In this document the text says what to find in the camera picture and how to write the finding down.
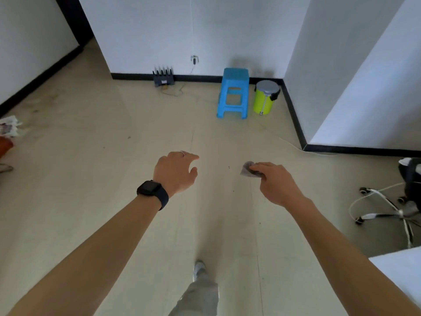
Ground blue plastic stool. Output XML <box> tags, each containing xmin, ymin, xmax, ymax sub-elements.
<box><xmin>216</xmin><ymin>68</ymin><xmax>250</xmax><ymax>120</ymax></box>

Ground black office chair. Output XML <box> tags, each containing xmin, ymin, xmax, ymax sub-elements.
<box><xmin>354</xmin><ymin>157</ymin><xmax>421</xmax><ymax>249</ymax></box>

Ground black smartwatch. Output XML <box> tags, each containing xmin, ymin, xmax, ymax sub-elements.
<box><xmin>136</xmin><ymin>180</ymin><xmax>170</xmax><ymax>212</ymax></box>

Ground green trash bin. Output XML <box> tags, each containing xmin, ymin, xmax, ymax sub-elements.
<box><xmin>253</xmin><ymin>79</ymin><xmax>281</xmax><ymax>116</ymax></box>

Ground white looped cable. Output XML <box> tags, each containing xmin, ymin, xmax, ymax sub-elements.
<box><xmin>348</xmin><ymin>182</ymin><xmax>406</xmax><ymax>225</ymax></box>

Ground person's right forearm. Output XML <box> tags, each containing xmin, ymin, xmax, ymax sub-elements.
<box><xmin>286</xmin><ymin>197</ymin><xmax>421</xmax><ymax>316</ymax></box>

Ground person's right hand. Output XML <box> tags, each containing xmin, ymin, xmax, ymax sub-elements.
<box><xmin>249</xmin><ymin>162</ymin><xmax>312</xmax><ymax>209</ymax></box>

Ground person's left forearm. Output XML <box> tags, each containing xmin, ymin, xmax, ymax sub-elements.
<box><xmin>6</xmin><ymin>194</ymin><xmax>162</xmax><ymax>316</ymax></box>

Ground person's left hand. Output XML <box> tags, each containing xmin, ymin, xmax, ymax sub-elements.
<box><xmin>153</xmin><ymin>150</ymin><xmax>200</xmax><ymax>198</ymax></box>

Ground black wifi router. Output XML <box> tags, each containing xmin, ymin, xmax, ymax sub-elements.
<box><xmin>152</xmin><ymin>66</ymin><xmax>175</xmax><ymax>88</ymax></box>

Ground person's left white shoe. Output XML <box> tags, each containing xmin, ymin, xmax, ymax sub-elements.
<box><xmin>192</xmin><ymin>259</ymin><xmax>208</xmax><ymax>282</ymax></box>

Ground light grey trousers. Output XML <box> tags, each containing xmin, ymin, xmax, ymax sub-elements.
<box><xmin>168</xmin><ymin>272</ymin><xmax>220</xmax><ymax>316</ymax></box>

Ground thin dark cable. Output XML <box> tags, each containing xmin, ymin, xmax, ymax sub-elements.
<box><xmin>160</xmin><ymin>64</ymin><xmax>197</xmax><ymax>97</ymax></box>

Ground crumpled printed wrapper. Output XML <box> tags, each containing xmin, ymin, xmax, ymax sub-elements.
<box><xmin>0</xmin><ymin>115</ymin><xmax>22</xmax><ymax>139</ymax></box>

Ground grey rag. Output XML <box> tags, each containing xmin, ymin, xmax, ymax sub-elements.
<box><xmin>239</xmin><ymin>161</ymin><xmax>265</xmax><ymax>179</ymax></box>

